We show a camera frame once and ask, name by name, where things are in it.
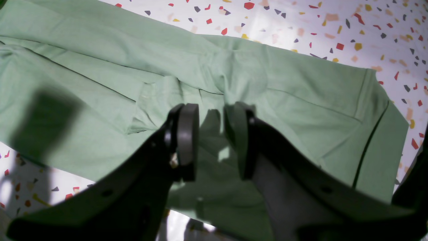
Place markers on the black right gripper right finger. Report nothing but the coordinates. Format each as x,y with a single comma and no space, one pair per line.
304,203

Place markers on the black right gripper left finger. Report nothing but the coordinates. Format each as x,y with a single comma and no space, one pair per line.
129,203

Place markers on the light green T-shirt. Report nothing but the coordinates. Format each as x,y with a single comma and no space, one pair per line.
85,83

